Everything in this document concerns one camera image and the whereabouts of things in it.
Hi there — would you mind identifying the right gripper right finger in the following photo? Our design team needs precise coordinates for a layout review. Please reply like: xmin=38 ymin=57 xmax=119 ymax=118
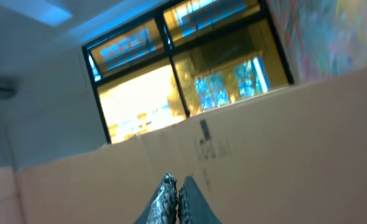
xmin=178 ymin=175 xmax=221 ymax=224

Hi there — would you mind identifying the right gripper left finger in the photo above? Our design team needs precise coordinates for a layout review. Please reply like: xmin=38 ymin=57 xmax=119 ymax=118
xmin=134 ymin=172 xmax=178 ymax=224

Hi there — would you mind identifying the cardboard backdrop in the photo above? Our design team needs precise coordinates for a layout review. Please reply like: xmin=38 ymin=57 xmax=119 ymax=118
xmin=0 ymin=67 xmax=367 ymax=223

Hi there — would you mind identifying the black framed window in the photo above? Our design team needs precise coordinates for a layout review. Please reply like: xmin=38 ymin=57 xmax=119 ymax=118
xmin=82 ymin=0 xmax=294 ymax=144

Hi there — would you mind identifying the colourful wall painting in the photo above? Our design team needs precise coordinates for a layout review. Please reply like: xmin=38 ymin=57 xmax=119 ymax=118
xmin=266 ymin=0 xmax=367 ymax=83

